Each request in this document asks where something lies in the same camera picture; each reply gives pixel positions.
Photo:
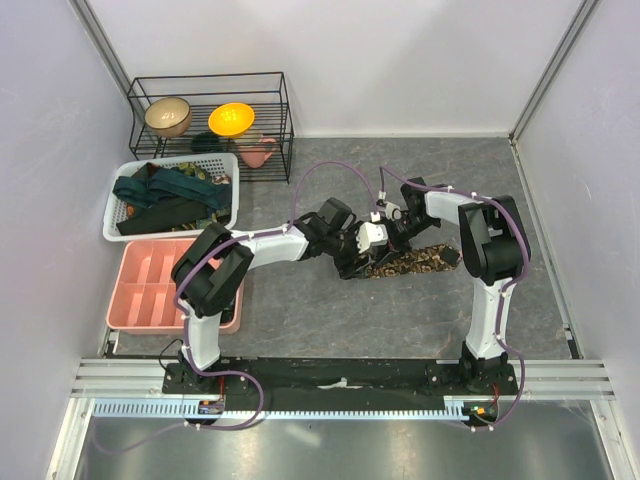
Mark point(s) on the orange bowl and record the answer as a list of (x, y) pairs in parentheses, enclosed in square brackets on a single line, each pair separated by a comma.
[(231, 120)]

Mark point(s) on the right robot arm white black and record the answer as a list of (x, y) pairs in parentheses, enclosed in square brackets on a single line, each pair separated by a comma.
[(496, 254)]

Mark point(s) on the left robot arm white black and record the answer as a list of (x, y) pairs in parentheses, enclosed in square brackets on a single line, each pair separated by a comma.
[(210, 272)]

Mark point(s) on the green floral tie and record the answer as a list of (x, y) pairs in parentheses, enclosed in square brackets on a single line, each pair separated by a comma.
[(190, 169)]

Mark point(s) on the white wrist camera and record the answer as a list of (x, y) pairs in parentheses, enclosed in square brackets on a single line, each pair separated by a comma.
[(370, 234), (387, 208)]

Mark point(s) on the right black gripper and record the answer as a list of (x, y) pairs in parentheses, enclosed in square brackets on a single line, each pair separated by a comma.
[(402, 246)]

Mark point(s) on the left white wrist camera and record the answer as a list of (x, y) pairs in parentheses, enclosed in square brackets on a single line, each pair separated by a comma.
[(370, 234)]

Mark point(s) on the pink divided tray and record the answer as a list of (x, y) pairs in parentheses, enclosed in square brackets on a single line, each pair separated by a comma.
[(142, 299)]

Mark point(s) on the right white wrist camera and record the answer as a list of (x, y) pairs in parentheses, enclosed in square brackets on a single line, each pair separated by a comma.
[(387, 208)]

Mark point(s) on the light blue cable duct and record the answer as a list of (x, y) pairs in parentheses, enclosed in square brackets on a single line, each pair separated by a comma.
[(196, 409)]

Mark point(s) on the pink mug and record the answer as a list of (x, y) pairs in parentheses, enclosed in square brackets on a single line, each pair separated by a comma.
[(255, 154)]

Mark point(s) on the beige bowl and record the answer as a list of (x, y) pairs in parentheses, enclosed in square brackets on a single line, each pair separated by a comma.
[(169, 117)]

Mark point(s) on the rolled dark floral tie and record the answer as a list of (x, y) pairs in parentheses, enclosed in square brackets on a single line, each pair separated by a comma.
[(228, 313)]

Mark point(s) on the white perforated basket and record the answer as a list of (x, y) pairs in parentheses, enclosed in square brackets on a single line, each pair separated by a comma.
[(217, 164)]

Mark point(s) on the brown floral tie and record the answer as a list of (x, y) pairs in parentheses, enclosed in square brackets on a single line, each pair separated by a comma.
[(432, 259)]

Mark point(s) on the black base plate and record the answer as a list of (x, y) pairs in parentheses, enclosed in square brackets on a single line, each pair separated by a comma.
[(323, 383)]

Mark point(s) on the dark green bowl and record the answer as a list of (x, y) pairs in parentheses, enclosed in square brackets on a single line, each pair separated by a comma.
[(205, 142)]

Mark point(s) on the aluminium rail frame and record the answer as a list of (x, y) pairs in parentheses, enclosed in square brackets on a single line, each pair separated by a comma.
[(565, 424)]

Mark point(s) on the teal tie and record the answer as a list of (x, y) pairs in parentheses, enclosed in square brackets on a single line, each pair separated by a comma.
[(151, 184)]

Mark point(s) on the black tie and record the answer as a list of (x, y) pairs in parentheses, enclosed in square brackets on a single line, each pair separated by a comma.
[(164, 216)]

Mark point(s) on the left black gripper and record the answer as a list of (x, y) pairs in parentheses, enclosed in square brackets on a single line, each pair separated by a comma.
[(346, 268)]

